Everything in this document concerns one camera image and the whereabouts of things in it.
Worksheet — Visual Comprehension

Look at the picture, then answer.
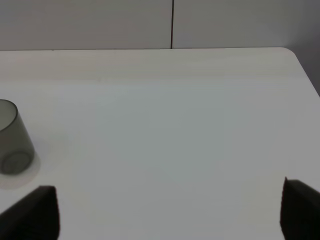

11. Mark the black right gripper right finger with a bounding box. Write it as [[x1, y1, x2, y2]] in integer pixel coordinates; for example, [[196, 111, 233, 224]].
[[280, 178, 320, 240]]

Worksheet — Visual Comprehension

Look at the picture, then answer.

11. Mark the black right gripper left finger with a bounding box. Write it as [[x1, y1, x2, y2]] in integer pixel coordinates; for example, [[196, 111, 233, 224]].
[[0, 185, 61, 240]]

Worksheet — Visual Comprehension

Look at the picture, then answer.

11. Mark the grey translucent cup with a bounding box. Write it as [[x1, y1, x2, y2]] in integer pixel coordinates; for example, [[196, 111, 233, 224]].
[[0, 99, 35, 175]]

